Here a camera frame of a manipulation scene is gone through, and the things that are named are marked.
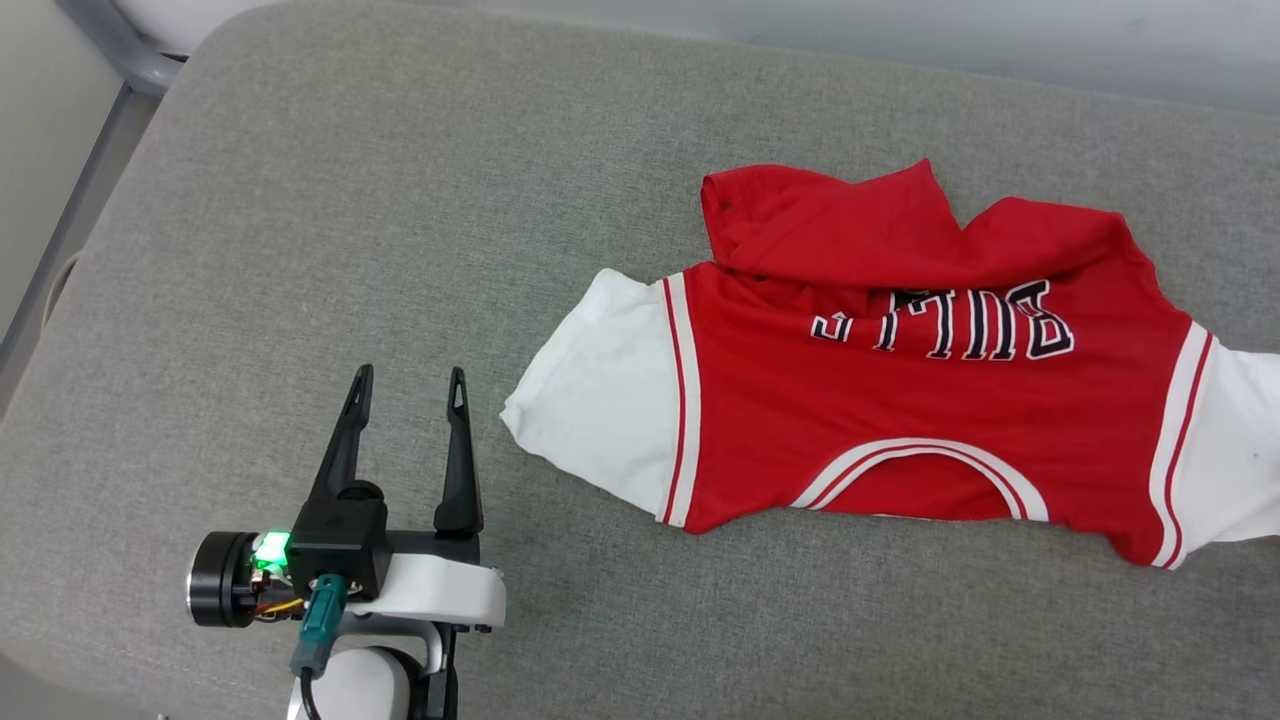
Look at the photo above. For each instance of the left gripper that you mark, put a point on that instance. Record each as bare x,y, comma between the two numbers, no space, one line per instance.
225,580

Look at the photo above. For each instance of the red white Bulls jersey shirt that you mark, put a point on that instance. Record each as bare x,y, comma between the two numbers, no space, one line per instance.
850,420

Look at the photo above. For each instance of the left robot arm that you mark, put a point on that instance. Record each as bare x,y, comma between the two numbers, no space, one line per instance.
360,690

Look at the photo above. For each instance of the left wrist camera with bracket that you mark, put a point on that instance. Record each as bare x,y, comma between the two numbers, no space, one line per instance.
340,530

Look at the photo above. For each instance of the grey metal frame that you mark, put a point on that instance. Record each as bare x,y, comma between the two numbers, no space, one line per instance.
130,55

